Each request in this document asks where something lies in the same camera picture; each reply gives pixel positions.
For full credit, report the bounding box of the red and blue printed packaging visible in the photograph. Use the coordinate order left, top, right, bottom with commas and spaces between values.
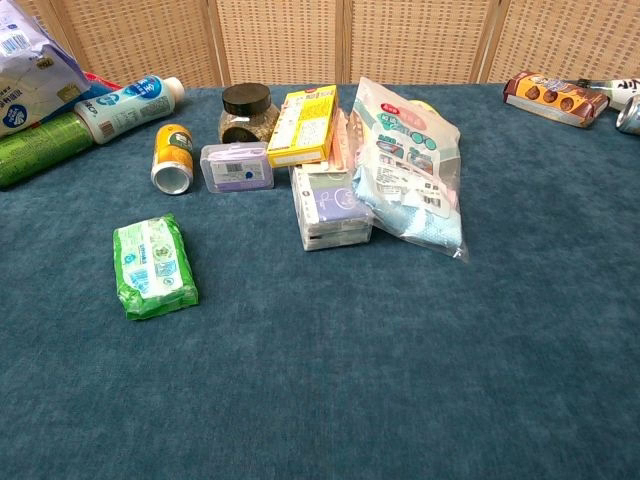
82, 71, 123, 93

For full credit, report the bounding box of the brown cookie package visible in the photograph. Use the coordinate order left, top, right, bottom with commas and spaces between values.
502, 70, 610, 129

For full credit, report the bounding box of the purple white tissue pack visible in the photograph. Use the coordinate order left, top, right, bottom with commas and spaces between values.
289, 163, 375, 252

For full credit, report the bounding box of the pink striped flat pack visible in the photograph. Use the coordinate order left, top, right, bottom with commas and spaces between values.
313, 107, 350, 175

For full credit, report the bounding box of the purple clear plastic case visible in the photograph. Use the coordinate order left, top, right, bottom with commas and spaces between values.
199, 141, 276, 194

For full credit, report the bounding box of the clear bag of cloths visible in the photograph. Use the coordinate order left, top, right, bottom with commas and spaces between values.
346, 76, 470, 263

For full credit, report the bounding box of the blue table cloth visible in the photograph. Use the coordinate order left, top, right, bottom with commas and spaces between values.
0, 82, 640, 480

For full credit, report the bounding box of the yellow cardboard box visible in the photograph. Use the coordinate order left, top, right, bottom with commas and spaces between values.
266, 84, 339, 168

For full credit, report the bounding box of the glass jar black lid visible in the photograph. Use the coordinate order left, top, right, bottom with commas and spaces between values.
218, 83, 281, 148

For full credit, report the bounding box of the orange drink can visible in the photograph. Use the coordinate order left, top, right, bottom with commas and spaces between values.
150, 123, 195, 195

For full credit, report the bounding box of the green wet wipes pack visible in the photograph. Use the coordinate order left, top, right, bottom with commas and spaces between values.
112, 213, 200, 322

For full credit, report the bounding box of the woven wooden folding screen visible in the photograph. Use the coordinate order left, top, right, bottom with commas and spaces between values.
9, 0, 640, 88

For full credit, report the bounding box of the white blue plastic bottle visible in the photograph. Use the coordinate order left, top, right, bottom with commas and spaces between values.
74, 75, 186, 146

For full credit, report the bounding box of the green cylindrical tube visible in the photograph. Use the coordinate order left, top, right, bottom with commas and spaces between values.
0, 111, 96, 190

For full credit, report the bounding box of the silver metal can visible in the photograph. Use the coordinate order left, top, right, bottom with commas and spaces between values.
615, 94, 640, 137

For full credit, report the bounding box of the white purple plastic bag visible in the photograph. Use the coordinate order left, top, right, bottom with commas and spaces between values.
0, 0, 93, 140

